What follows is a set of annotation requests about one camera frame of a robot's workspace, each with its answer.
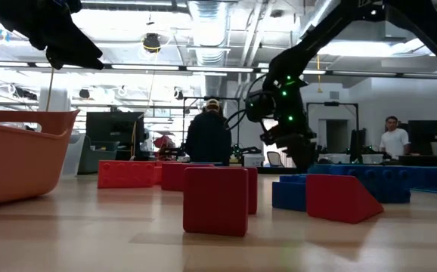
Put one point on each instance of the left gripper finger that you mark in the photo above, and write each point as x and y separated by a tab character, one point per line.
75	54

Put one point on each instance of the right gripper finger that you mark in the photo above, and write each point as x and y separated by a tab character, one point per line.
301	158

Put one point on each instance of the dark blue toy block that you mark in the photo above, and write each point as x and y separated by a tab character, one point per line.
288	194
385	181

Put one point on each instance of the red sloped block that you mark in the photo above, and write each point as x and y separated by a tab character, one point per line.
335	200

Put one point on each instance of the red toy block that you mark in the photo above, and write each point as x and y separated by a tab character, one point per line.
253	189
126	175
171	177

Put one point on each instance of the red arch block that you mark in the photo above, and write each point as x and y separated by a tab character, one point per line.
214	204

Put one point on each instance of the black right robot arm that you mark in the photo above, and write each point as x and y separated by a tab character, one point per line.
309	49

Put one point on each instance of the office chair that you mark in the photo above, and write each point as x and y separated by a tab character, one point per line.
275	158

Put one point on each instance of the white storage box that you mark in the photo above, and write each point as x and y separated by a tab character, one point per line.
253	160

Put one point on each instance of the white pillar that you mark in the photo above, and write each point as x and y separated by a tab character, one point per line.
57	94

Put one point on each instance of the long ceiling light bar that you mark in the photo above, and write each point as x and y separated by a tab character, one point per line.
146	67

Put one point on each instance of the person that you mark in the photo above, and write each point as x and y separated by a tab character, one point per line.
208	136
394	141

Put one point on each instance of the clear plastic bin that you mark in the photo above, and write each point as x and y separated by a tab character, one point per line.
73	158

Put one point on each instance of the teal plastic bin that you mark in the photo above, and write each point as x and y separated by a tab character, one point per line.
97	162

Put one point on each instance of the orange plastic bin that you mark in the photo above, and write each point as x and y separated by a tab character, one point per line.
14	162

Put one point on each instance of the red equipment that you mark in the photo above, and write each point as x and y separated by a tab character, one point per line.
163	143

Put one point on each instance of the black tall cabinet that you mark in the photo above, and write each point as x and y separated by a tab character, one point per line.
426	136

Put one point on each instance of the black background table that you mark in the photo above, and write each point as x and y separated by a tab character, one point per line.
430	160

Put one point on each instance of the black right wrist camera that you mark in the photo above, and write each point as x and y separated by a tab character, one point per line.
260	106

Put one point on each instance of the round silver air duct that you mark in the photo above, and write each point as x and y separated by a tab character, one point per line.
207	38

